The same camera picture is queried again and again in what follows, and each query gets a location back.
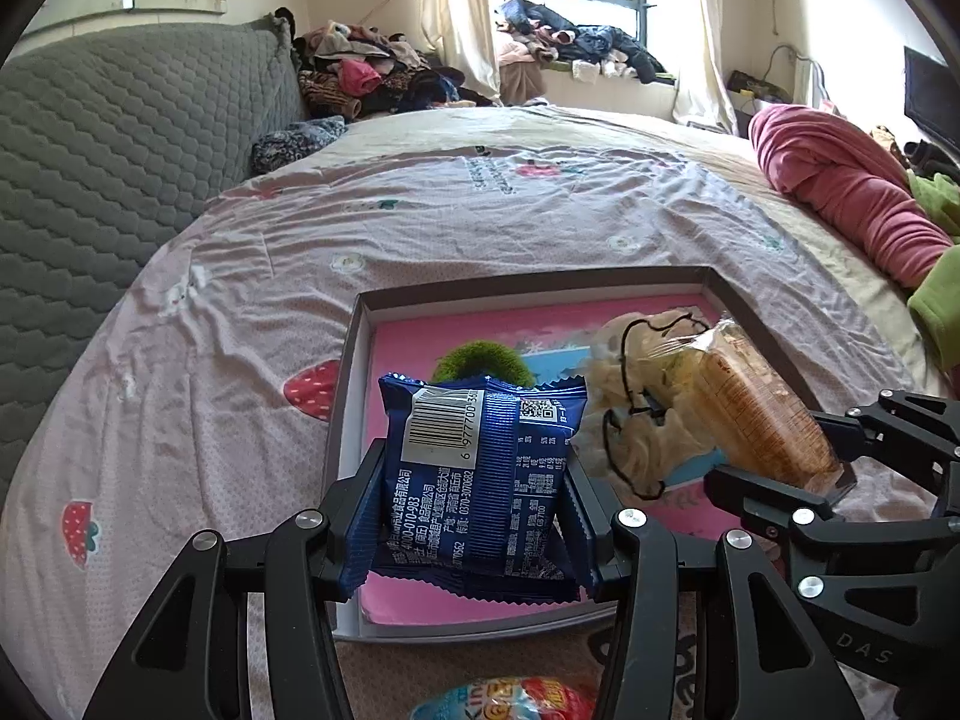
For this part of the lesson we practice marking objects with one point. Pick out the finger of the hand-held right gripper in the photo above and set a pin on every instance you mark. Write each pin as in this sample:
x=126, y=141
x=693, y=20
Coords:
x=757, y=495
x=900, y=427

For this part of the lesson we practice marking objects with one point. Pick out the black television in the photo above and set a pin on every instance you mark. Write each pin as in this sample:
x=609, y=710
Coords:
x=934, y=94

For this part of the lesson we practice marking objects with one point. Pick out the dark bag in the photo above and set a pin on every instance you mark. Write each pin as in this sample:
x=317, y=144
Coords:
x=754, y=84

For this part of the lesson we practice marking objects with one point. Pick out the beige bed sheet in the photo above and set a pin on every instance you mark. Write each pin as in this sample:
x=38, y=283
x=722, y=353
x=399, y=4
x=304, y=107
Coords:
x=600, y=127

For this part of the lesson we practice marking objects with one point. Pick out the green cloth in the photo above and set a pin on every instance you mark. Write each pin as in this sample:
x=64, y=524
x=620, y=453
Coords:
x=937, y=300

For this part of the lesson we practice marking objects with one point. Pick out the cream curtain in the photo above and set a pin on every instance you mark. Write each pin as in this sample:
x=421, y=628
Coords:
x=705, y=37
x=457, y=15

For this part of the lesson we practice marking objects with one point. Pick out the clothes pile on windowsill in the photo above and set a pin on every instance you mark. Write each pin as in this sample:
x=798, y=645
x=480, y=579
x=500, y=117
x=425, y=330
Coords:
x=585, y=37

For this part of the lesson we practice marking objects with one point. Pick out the black cloth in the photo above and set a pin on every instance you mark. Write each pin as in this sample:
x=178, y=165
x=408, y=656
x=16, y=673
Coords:
x=934, y=157

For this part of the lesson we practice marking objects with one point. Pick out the pile of mixed clothes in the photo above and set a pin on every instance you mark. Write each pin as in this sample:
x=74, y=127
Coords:
x=375, y=67

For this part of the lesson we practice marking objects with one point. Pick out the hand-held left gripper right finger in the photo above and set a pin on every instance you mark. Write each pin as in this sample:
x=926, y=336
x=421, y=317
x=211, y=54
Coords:
x=592, y=532

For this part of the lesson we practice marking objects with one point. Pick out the dark patterned cloth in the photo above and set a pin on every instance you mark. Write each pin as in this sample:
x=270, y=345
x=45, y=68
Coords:
x=292, y=144

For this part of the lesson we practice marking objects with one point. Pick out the pink quilt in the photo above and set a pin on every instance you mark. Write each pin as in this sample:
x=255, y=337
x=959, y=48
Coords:
x=840, y=180

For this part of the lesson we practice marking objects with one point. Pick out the small yellow cracker packet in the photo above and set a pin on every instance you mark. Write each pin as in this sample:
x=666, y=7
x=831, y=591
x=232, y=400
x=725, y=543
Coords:
x=757, y=412

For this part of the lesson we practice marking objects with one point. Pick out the shallow grey cardboard box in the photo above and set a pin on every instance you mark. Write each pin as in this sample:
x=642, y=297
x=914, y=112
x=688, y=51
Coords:
x=351, y=360

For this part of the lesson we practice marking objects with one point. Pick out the egg-shaped candy packet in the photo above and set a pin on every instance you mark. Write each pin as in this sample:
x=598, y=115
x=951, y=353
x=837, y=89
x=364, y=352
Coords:
x=510, y=701

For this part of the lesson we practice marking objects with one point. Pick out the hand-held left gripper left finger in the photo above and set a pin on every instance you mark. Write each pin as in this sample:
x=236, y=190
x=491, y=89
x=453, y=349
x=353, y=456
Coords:
x=360, y=495

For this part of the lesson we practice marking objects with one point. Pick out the cream scrunchie with black trim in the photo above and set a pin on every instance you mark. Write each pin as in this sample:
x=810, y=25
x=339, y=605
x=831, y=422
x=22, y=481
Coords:
x=637, y=457

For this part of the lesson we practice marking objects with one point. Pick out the blue snack packet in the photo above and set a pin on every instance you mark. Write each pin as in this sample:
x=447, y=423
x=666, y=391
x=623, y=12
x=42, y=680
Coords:
x=465, y=480

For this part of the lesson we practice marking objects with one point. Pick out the grey quilted headboard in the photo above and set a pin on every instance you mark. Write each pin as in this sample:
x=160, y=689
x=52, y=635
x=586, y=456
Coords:
x=112, y=165

